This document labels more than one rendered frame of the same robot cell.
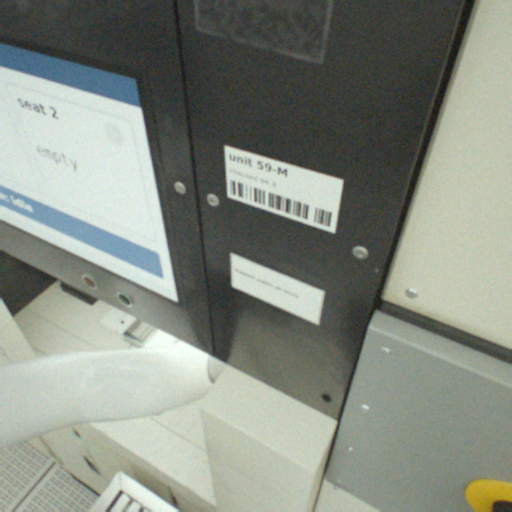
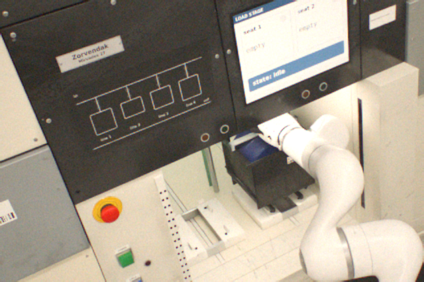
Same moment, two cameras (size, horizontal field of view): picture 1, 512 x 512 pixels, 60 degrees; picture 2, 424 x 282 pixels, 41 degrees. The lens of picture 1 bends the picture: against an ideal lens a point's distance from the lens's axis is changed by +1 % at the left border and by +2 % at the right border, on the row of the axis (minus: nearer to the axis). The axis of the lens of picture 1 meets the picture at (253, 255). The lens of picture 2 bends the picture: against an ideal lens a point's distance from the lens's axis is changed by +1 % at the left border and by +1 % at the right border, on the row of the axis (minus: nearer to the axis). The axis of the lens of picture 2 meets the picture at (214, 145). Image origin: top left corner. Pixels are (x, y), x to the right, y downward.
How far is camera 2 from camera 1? 1.28 m
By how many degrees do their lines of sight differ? 39
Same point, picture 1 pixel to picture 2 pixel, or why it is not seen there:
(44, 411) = not seen: hidden behind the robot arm
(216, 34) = not seen: outside the picture
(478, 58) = not seen: outside the picture
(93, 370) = (324, 135)
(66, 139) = (315, 14)
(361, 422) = (413, 47)
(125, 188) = (334, 18)
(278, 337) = (383, 39)
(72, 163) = (315, 24)
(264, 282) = (379, 17)
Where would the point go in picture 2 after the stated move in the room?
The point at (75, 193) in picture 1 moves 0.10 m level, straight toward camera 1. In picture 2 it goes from (312, 40) to (358, 34)
